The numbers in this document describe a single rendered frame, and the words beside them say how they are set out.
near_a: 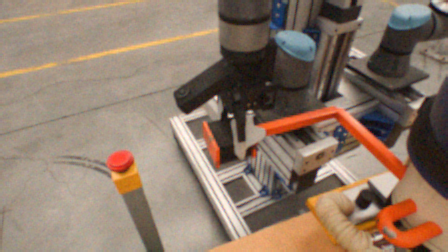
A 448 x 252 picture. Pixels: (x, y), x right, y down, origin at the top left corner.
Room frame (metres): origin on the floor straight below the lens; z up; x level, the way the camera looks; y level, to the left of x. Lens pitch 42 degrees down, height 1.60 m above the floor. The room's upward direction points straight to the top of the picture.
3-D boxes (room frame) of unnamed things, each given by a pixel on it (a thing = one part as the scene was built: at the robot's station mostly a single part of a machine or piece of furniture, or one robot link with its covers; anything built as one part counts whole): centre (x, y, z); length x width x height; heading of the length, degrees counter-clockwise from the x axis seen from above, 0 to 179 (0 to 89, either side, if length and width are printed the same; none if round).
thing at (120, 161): (0.49, 0.29, 1.02); 0.07 x 0.07 x 0.04
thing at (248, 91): (0.40, -0.03, 1.35); 0.09 x 0.08 x 0.12; 110
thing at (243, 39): (0.40, -0.02, 1.43); 0.08 x 0.08 x 0.05
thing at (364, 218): (0.34, -0.34, 1.11); 0.34 x 0.10 x 0.05; 110
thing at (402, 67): (0.97, -0.64, 1.09); 0.15 x 0.15 x 0.10
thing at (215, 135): (0.39, 0.00, 1.21); 0.09 x 0.08 x 0.05; 20
